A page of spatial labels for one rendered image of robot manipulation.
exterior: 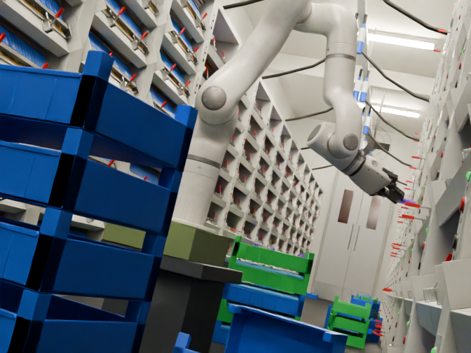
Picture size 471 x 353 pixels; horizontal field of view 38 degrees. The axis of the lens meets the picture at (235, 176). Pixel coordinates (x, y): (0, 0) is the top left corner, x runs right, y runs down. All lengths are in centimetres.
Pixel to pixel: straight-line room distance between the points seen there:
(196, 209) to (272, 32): 56
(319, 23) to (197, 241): 75
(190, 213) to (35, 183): 128
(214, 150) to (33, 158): 131
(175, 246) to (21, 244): 116
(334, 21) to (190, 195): 66
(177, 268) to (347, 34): 83
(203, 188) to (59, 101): 129
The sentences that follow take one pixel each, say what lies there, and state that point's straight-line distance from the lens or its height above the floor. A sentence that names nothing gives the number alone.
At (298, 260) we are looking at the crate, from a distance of 259.
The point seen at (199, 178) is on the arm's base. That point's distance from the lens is 196.
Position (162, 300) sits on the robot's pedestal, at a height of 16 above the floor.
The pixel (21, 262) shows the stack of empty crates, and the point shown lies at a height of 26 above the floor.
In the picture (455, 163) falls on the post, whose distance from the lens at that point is 149.
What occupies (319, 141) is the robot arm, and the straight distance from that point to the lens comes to 197.
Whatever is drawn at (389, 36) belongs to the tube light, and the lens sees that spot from 732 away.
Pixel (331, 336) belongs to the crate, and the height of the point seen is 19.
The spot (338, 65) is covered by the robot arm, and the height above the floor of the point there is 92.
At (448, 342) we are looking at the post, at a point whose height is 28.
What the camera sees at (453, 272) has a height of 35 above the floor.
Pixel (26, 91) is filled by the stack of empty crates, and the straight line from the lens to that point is 74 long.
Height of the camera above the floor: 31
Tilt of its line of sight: 7 degrees up
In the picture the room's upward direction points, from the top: 13 degrees clockwise
